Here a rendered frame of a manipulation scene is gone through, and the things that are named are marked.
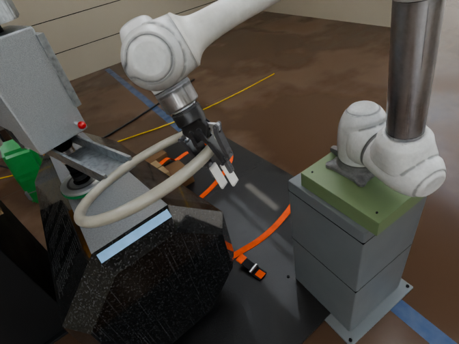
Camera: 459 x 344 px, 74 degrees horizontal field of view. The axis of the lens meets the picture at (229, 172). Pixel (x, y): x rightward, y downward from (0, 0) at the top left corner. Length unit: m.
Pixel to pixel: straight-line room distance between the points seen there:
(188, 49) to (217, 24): 0.07
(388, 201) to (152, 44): 0.95
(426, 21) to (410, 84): 0.15
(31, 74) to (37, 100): 0.09
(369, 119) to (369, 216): 0.32
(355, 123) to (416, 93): 0.28
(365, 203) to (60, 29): 5.90
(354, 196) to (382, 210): 0.11
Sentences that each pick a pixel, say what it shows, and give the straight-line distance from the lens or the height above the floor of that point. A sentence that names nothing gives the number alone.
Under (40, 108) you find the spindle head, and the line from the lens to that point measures 1.36.
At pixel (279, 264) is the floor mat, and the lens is 2.03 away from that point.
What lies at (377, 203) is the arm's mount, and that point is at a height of 0.87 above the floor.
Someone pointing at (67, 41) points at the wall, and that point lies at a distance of 6.46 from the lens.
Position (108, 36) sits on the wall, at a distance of 6.57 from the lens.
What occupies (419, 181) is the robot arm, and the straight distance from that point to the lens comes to 1.01.
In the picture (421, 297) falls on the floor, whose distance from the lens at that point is 2.04.
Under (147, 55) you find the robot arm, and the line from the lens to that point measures 0.52.
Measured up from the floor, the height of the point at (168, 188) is 1.27.
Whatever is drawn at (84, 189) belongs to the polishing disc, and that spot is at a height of 0.90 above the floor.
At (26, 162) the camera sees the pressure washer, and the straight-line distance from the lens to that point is 3.23.
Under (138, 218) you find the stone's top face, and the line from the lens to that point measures 1.33.
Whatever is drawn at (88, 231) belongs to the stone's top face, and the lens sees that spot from 1.41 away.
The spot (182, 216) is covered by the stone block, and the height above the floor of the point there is 0.77.
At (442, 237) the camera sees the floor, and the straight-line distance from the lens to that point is 2.33.
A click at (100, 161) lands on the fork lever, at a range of 1.29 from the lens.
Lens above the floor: 1.71
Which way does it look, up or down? 39 degrees down
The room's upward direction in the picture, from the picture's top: 13 degrees counter-clockwise
